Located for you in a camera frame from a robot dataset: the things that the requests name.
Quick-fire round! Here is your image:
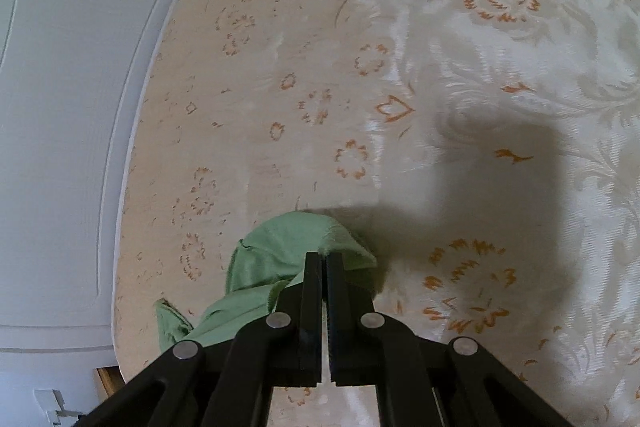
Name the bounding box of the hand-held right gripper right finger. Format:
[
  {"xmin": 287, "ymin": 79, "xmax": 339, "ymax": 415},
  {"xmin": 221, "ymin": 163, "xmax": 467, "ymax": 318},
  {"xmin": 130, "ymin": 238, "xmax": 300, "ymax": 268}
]
[{"xmin": 326, "ymin": 252, "xmax": 576, "ymax": 427}]

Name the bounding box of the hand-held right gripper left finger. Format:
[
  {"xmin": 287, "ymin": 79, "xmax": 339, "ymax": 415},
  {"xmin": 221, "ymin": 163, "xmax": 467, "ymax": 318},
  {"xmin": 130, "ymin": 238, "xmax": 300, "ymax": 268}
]
[{"xmin": 75, "ymin": 252, "xmax": 325, "ymax": 427}]

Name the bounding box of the green shirt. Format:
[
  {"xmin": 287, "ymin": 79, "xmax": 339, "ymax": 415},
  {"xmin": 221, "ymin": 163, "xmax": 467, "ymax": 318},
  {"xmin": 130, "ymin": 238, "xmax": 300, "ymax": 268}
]
[{"xmin": 152, "ymin": 212, "xmax": 378, "ymax": 353}]

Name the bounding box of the wooden nightstand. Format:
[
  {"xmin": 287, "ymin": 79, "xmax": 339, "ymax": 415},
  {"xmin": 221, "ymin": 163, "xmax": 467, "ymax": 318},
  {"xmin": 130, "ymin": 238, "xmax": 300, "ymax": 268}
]
[{"xmin": 96, "ymin": 365, "xmax": 124, "ymax": 401}]

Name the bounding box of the beige floral mattress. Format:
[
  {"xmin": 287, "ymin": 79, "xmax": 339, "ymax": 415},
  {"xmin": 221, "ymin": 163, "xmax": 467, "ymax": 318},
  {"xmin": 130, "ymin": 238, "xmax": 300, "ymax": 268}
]
[{"xmin": 114, "ymin": 0, "xmax": 640, "ymax": 427}]

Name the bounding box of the white carved headboard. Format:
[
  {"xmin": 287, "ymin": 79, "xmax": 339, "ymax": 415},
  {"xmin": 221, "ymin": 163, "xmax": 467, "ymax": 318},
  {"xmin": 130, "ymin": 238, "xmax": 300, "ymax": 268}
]
[{"xmin": 0, "ymin": 0, "xmax": 223, "ymax": 427}]

